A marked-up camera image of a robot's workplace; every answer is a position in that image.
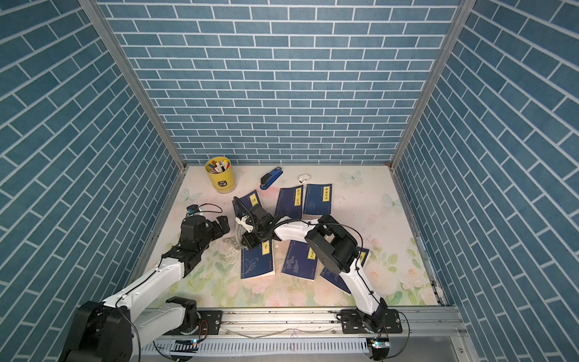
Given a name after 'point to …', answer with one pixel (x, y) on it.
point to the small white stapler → (303, 178)
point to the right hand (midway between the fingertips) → (244, 243)
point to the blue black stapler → (268, 179)
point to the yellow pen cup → (220, 170)
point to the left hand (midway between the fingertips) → (223, 220)
